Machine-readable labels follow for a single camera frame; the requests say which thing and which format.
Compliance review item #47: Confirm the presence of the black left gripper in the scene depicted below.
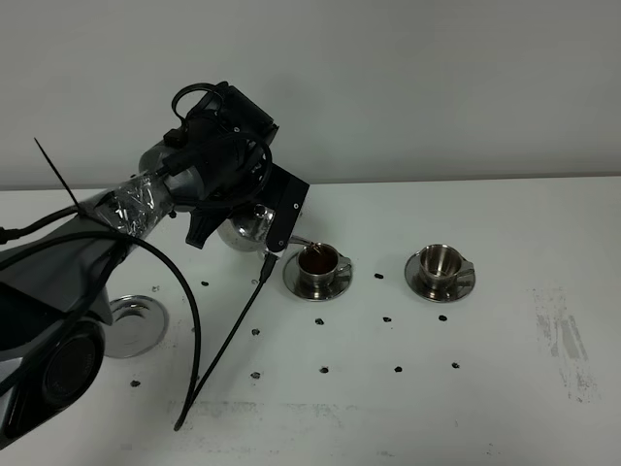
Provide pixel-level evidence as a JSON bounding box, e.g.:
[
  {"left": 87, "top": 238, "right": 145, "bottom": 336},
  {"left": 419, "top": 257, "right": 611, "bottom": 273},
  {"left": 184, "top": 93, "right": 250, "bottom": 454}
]
[{"left": 183, "top": 83, "right": 310, "bottom": 252}]

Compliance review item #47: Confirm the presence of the stainless steel teapot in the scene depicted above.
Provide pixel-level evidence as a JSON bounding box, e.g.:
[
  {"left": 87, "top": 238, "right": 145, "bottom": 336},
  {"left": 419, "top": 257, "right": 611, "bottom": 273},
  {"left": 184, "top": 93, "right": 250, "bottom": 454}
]
[{"left": 216, "top": 204, "right": 317, "bottom": 258}]

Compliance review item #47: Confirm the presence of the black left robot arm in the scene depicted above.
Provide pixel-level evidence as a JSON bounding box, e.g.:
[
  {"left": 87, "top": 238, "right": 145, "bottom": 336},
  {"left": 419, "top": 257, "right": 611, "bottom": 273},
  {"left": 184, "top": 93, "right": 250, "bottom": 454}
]
[{"left": 1, "top": 82, "right": 309, "bottom": 446}]

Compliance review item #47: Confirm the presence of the steel teapot saucer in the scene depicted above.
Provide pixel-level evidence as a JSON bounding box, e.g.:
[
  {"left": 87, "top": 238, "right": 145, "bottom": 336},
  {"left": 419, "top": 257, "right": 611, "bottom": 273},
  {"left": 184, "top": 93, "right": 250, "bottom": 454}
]
[{"left": 104, "top": 295, "right": 169, "bottom": 359}]

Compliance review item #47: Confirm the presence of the left stainless steel teacup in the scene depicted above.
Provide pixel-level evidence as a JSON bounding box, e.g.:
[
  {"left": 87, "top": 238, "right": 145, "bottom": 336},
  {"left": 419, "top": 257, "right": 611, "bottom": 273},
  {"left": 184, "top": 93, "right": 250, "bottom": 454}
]
[{"left": 296, "top": 243, "right": 352, "bottom": 287}]

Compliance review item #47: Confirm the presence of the stainless steel teacup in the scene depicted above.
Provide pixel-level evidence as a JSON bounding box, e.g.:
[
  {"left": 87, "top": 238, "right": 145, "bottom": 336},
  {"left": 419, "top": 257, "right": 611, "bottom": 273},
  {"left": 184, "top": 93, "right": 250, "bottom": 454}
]
[
  {"left": 296, "top": 243, "right": 352, "bottom": 287},
  {"left": 418, "top": 244, "right": 474, "bottom": 290}
]

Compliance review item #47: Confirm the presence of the right stainless steel teacup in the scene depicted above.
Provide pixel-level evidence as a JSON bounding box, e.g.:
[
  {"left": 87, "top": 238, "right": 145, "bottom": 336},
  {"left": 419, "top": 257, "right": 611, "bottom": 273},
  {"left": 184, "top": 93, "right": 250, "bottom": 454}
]
[{"left": 418, "top": 244, "right": 474, "bottom": 290}]

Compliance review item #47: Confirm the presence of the left steel cup saucer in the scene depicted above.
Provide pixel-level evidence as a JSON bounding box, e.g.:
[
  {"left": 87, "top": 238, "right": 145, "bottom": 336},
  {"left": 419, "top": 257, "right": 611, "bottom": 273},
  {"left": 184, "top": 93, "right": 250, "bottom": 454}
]
[{"left": 282, "top": 251, "right": 353, "bottom": 302}]

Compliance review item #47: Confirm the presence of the steel cup saucer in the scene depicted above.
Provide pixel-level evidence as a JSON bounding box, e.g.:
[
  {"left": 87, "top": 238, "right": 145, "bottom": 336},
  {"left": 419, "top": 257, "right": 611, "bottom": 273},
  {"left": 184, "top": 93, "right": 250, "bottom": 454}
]
[
  {"left": 282, "top": 251, "right": 353, "bottom": 302},
  {"left": 404, "top": 251, "right": 476, "bottom": 303}
]

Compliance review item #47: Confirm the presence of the right steel cup saucer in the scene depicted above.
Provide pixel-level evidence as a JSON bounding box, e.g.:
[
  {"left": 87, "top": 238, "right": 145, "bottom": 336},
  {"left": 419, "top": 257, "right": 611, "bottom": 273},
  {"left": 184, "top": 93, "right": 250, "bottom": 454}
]
[{"left": 404, "top": 251, "right": 476, "bottom": 303}]

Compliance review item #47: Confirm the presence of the black left camera cable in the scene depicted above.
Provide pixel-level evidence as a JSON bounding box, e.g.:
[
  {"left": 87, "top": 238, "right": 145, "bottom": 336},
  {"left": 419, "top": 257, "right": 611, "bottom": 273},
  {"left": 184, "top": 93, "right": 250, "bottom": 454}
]
[{"left": 0, "top": 82, "right": 280, "bottom": 432}]

